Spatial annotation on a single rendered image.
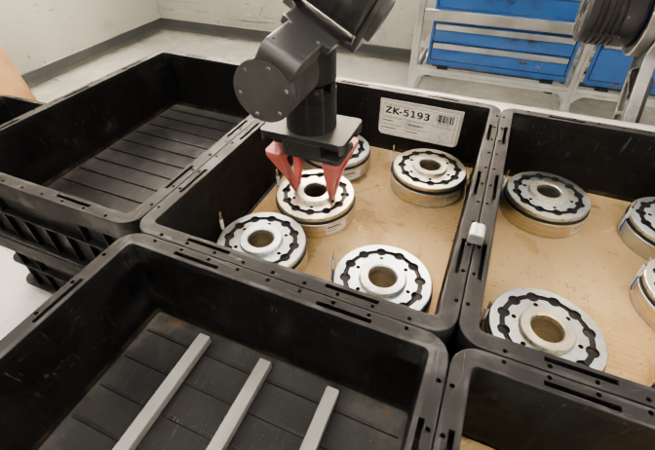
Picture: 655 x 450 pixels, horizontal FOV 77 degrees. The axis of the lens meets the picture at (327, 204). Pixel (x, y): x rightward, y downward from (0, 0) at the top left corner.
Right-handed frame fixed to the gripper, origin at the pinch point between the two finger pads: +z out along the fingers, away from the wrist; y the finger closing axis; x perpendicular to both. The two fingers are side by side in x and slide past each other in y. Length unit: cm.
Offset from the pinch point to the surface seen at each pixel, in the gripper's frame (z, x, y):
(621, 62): 45, 198, 71
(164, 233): -6.0, -18.6, -6.5
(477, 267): -5.6, -11.5, 20.5
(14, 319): 16.5, -24.2, -36.0
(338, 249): 4.3, -5.3, 5.5
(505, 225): 4.6, 7.3, 23.8
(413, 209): 4.4, 5.7, 12.0
